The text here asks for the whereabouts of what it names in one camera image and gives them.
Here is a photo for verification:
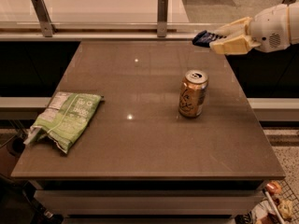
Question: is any middle metal railing bracket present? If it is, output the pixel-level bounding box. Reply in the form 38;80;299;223
157;0;168;37

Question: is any gold soda can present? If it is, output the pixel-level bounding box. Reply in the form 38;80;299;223
178;70;208;118

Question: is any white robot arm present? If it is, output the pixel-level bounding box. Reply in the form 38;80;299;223
209;2;299;55

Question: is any wire basket with snacks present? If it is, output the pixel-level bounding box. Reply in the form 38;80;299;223
235;180;299;224

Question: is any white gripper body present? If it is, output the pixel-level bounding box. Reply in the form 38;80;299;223
249;4;290;53

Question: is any blue rxbar blueberry wrapper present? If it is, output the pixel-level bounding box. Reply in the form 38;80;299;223
192;30;223;48

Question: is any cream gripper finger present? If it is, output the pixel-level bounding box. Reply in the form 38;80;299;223
209;35;261;55
213;17;252;37

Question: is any glass railing panel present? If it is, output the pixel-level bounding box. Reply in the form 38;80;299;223
0;0;283;23

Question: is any green jalapeno chip bag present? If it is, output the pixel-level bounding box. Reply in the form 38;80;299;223
24;91;103;154

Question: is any left metal railing bracket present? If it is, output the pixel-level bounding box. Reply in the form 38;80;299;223
31;0;55;37

